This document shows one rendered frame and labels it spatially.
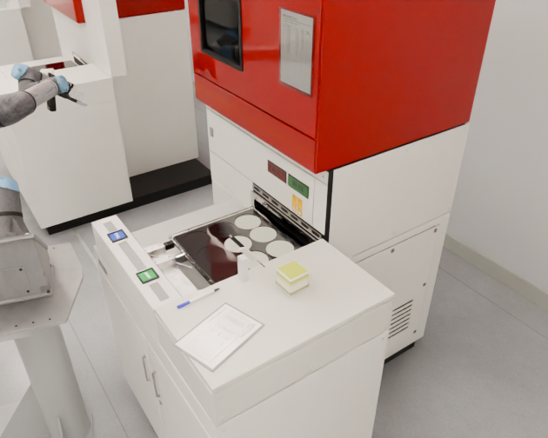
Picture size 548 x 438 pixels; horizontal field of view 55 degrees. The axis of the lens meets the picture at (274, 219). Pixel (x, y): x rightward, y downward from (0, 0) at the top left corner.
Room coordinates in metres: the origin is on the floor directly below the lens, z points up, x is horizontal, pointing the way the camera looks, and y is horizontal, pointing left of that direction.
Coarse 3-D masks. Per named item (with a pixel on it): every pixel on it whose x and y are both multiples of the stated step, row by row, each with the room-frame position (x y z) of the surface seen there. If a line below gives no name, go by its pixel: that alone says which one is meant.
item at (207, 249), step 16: (208, 224) 1.65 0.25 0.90; (224, 224) 1.65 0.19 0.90; (176, 240) 1.55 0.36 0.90; (192, 240) 1.55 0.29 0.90; (208, 240) 1.55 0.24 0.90; (224, 240) 1.55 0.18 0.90; (272, 240) 1.55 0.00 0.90; (288, 240) 1.55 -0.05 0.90; (192, 256) 1.45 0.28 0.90; (208, 256) 1.45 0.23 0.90; (224, 256) 1.45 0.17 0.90; (272, 256) 1.45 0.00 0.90; (208, 272) 1.36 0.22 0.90; (224, 272) 1.36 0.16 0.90
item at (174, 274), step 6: (162, 270) 1.40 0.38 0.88; (168, 270) 1.40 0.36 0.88; (174, 270) 1.40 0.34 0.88; (180, 270) 1.40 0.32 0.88; (168, 276) 1.37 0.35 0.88; (174, 276) 1.37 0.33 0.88; (180, 276) 1.37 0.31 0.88; (186, 276) 1.37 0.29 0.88; (174, 282) 1.33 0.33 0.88; (180, 282) 1.33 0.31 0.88; (186, 282) 1.33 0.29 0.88; (180, 288) 1.31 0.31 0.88; (186, 288) 1.31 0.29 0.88; (192, 288) 1.31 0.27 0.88; (180, 294) 1.28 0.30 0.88; (186, 294) 1.28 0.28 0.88
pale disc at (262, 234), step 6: (258, 228) 1.63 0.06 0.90; (264, 228) 1.63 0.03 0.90; (270, 228) 1.63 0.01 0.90; (252, 234) 1.59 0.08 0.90; (258, 234) 1.59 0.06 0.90; (264, 234) 1.59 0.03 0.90; (270, 234) 1.59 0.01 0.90; (276, 234) 1.59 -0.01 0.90; (258, 240) 1.55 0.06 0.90; (264, 240) 1.55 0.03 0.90; (270, 240) 1.55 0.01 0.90
